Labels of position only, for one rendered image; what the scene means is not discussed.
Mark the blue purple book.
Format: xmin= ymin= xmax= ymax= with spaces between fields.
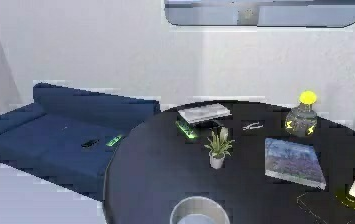
xmin=264 ymin=137 xmax=327 ymax=191

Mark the dark blue sofa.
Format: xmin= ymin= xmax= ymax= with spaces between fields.
xmin=0 ymin=82 xmax=162 ymax=202

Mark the green glowing remote control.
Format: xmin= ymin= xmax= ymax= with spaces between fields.
xmin=105 ymin=134 xmax=125 ymax=148

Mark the potted green house plant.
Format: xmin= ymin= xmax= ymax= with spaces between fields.
xmin=203 ymin=126 xmax=236 ymax=170

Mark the green glowing flat device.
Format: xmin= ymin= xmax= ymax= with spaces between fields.
xmin=175 ymin=120 xmax=199 ymax=140

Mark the round black table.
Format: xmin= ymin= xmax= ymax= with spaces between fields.
xmin=103 ymin=100 xmax=355 ymax=224

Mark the black remote control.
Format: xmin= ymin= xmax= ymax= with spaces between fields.
xmin=81 ymin=139 xmax=100 ymax=149

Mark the grey bowl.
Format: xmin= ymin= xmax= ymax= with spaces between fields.
xmin=169 ymin=196 xmax=231 ymax=224

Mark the rounded wall window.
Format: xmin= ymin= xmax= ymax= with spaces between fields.
xmin=163 ymin=0 xmax=355 ymax=28

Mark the grey vase with yellow top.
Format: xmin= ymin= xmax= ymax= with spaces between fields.
xmin=284 ymin=90 xmax=319 ymax=138

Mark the black flat tray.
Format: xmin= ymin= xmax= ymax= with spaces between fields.
xmin=296 ymin=190 xmax=355 ymax=224

